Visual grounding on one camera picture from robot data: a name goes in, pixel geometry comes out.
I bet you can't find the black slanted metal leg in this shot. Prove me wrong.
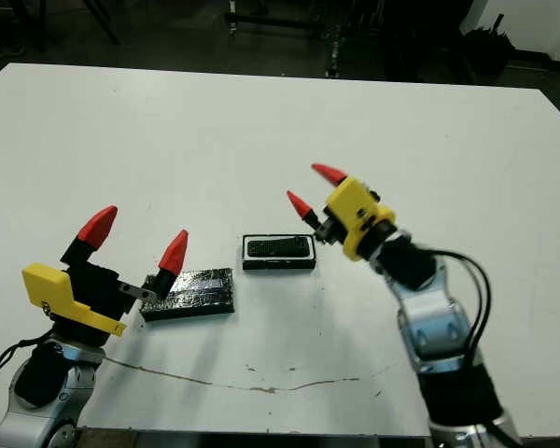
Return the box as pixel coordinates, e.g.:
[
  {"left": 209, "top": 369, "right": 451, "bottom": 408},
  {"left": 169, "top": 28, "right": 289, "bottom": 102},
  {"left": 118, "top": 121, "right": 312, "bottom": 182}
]
[{"left": 84, "top": 0, "right": 121, "bottom": 47}]

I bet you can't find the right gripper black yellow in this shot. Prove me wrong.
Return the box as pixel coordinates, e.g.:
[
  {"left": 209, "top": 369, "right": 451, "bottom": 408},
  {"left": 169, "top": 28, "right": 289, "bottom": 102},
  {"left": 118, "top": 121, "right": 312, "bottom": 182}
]
[{"left": 286, "top": 162, "right": 398, "bottom": 260}]

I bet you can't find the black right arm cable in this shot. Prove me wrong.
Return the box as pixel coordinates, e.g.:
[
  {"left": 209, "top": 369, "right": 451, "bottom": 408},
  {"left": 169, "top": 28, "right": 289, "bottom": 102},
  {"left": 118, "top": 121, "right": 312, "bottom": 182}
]
[{"left": 428, "top": 249, "right": 519, "bottom": 448}]

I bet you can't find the black box with white insert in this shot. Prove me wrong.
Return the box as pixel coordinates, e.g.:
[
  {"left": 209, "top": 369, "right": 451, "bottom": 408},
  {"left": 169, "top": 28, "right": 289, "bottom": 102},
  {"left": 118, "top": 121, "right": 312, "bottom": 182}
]
[{"left": 241, "top": 233, "right": 318, "bottom": 272}]

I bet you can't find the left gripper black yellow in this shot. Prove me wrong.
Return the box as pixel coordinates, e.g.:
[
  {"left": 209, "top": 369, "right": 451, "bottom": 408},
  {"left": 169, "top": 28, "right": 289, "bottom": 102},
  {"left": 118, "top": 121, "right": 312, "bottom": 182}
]
[{"left": 21, "top": 204, "right": 189, "bottom": 349}]

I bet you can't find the glossy black box lid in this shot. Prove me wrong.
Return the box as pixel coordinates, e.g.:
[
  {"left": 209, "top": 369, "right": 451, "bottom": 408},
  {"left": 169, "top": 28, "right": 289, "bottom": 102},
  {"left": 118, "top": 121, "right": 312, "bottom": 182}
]
[{"left": 139, "top": 267, "right": 237, "bottom": 323}]

